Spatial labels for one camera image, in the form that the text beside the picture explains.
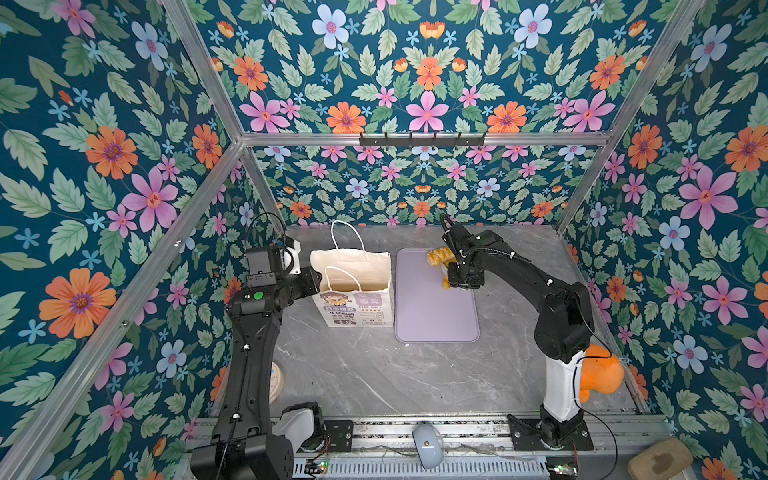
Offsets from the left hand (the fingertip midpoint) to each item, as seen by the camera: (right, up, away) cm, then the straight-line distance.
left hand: (320, 267), depth 73 cm
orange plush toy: (+72, -27, +2) cm, 77 cm away
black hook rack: (+26, +39, +20) cm, 51 cm away
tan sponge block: (+81, -44, -5) cm, 92 cm away
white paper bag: (+10, -5, -4) cm, 11 cm away
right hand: (+37, -5, +17) cm, 42 cm away
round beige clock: (-14, -31, +7) cm, 35 cm away
